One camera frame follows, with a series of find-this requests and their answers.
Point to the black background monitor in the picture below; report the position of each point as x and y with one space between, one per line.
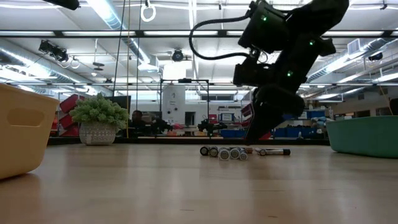
122 101

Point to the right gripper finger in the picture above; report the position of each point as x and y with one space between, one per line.
262 124

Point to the black ceiling dome camera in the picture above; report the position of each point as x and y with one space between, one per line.
178 55

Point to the small background screen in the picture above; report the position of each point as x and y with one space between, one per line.
227 117

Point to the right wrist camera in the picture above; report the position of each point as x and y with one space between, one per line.
252 74

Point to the teal plastic bin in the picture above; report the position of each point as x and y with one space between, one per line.
363 137

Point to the black ceiling camera on duct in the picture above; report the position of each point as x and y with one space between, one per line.
53 49

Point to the red bin rack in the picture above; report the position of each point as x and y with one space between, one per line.
245 111
68 104

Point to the black overhead light bar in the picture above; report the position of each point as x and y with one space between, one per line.
59 33

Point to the blue bin shelf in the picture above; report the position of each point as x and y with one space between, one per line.
315 114

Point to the white cylindrical tank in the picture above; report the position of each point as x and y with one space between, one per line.
173 102

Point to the black rig frame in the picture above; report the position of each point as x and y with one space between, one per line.
185 81

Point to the yellow plastic bin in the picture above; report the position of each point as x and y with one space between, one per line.
21 149

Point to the person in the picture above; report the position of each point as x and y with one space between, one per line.
137 123

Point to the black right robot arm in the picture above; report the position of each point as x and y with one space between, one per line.
323 15

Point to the blue storage bins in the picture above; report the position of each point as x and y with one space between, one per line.
298 133
233 133

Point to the green potted artificial plant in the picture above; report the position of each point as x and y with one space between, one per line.
99 112

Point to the black aluminium table frame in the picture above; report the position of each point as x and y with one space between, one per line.
295 142

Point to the black ceiling disc fixture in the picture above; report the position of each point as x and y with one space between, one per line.
98 64

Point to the small black ceiling camera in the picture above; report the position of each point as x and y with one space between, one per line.
376 56

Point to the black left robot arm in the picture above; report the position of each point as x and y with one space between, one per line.
65 3

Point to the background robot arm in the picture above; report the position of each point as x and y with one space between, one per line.
160 126
210 126

